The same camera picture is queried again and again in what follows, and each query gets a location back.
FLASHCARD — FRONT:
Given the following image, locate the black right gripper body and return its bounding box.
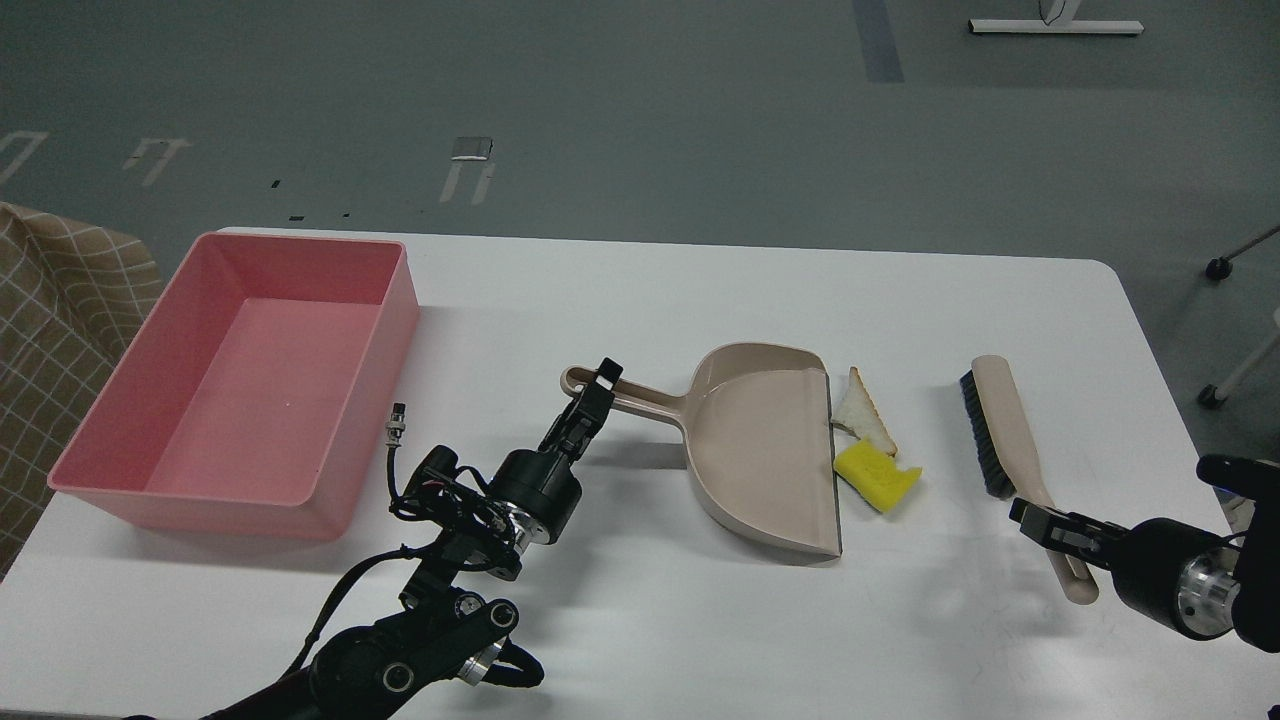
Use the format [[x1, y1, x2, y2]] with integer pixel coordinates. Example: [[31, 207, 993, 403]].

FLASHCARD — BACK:
[[1073, 515, 1226, 641]]

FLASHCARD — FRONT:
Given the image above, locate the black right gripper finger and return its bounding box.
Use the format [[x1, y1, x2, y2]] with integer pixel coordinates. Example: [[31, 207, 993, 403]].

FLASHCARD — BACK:
[[1009, 497, 1101, 536], [1020, 525, 1096, 571]]

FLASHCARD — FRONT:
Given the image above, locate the triangular bread slice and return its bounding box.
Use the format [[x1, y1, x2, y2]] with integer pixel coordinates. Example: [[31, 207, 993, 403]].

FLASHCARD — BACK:
[[829, 366, 899, 457]]

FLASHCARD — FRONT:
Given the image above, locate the yellow sponge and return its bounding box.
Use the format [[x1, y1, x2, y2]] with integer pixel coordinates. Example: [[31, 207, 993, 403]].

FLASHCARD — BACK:
[[832, 439, 923, 514]]

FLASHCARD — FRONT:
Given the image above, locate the beige plastic dustpan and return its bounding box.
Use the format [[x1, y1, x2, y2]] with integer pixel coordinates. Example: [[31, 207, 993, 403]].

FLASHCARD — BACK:
[[611, 342, 844, 559]]

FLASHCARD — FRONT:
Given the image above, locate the beige hand brush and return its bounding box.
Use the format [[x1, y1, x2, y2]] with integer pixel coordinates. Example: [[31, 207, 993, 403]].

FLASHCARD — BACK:
[[959, 355, 1100, 606]]

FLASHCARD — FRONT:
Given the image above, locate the brown checkered cloth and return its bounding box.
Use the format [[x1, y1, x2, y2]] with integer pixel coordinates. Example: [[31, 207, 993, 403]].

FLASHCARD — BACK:
[[1, 202, 165, 574]]

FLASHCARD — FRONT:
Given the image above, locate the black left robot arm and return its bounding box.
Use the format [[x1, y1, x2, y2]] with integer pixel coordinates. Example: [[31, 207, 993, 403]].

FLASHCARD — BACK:
[[215, 359, 622, 719]]

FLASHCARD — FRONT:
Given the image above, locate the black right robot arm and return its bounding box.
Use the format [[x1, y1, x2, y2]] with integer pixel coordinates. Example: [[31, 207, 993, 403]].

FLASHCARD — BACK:
[[1009, 454, 1279, 653]]

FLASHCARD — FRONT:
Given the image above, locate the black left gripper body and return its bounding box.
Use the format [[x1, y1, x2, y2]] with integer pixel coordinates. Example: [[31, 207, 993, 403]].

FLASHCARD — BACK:
[[488, 405, 611, 544]]

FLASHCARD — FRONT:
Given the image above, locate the pink plastic bin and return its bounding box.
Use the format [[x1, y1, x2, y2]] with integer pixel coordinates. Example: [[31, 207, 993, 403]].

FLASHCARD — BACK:
[[47, 232, 420, 541]]

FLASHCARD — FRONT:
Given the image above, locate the chair leg with caster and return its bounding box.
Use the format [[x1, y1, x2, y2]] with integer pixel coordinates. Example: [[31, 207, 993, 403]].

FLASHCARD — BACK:
[[1202, 224, 1280, 282]]

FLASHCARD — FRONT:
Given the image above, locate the white stand base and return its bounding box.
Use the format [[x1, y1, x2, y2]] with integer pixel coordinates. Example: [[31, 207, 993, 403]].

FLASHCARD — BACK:
[[968, 19, 1146, 37]]

